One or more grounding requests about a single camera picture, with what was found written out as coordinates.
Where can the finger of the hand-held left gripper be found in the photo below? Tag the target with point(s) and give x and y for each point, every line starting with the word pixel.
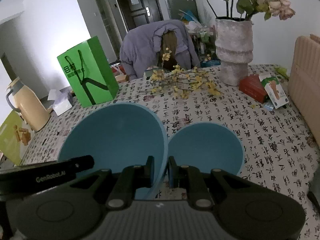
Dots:
pixel 83 163

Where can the red box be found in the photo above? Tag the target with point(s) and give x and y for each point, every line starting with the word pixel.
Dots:
pixel 251 87

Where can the beige thermos jug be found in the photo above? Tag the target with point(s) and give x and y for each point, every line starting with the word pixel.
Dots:
pixel 30 107

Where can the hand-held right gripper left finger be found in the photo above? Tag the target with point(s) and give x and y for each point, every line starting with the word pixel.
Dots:
pixel 150 171

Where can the green patterned chair cushion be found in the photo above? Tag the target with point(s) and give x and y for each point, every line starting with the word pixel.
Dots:
pixel 152 72

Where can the yellow-green snack box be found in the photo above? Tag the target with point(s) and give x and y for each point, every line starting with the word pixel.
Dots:
pixel 10 140

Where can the yellow flower branches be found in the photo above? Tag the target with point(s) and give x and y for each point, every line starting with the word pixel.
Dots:
pixel 185 80

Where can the dark entrance door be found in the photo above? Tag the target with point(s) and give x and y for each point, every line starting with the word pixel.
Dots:
pixel 137 12

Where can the beige small suitcase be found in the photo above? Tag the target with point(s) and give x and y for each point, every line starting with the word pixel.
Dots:
pixel 305 80

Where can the textured grey vase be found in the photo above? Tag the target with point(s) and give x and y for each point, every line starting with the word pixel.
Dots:
pixel 232 55

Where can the wooden chair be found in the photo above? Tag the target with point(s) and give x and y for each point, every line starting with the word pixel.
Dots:
pixel 170 42

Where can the grey refrigerator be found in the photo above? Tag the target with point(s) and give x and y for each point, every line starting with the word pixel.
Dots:
pixel 180 0

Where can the green paper bag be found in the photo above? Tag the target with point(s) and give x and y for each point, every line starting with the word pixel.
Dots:
pixel 100 67

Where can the white green carton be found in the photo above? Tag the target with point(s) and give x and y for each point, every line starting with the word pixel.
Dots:
pixel 275 92

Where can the blue bowl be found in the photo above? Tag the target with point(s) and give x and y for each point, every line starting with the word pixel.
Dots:
pixel 112 135
pixel 205 150

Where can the purple tissue pack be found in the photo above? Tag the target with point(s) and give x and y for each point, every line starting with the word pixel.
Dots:
pixel 61 107

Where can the cluttered side shelf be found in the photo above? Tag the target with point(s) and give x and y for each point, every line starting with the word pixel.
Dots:
pixel 200 35

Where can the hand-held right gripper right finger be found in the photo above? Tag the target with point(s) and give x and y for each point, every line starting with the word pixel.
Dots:
pixel 171 171

